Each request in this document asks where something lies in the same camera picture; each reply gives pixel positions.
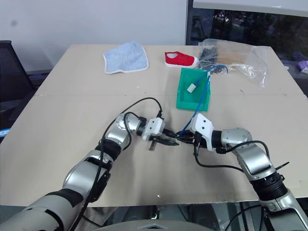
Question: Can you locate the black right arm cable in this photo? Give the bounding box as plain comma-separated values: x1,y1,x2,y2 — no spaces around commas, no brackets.
193,133,270,173

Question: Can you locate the black mesh office chair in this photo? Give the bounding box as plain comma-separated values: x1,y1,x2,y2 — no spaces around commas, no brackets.
0,40,35,122

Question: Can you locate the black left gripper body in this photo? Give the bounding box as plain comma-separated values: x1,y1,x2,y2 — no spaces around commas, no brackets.
147,129,169,153

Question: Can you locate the light blue striped cloth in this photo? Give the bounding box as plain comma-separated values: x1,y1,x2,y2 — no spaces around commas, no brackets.
103,41,150,75

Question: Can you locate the green plastic bin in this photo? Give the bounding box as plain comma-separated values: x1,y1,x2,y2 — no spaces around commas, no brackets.
175,67,212,112

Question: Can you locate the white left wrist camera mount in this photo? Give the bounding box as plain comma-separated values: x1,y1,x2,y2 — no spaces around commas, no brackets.
141,117,167,141

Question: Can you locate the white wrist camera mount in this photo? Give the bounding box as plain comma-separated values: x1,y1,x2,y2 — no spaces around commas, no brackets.
191,113,216,152
141,117,167,141

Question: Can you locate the red slip-on shoe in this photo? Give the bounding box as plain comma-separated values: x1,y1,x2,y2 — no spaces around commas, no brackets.
164,51,200,68

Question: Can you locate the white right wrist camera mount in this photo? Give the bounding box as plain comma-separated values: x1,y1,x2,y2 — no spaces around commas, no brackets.
191,113,216,152

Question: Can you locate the blue network cable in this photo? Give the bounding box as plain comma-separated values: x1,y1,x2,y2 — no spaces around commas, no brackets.
177,64,229,138

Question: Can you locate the purple packet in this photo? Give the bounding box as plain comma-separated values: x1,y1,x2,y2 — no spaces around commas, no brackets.
297,60,308,73

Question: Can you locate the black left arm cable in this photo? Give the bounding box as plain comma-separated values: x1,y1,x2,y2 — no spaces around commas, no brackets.
69,97,164,231

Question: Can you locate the grey rounded robot torso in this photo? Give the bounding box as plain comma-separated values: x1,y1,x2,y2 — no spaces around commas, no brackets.
96,218,208,231

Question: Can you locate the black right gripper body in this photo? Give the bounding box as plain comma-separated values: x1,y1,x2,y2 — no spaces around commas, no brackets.
185,129,202,148

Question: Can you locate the tan wooden brush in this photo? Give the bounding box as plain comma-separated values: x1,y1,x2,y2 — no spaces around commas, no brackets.
216,42,250,65

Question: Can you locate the clear plastic bag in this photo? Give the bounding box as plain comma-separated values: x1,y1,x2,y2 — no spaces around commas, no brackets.
198,38,270,89

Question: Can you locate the black cable bundle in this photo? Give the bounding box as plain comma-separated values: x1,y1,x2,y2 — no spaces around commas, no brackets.
199,47,221,73

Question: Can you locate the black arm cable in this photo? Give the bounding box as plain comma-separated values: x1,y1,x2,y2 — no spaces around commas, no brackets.
193,133,270,173
69,97,164,231

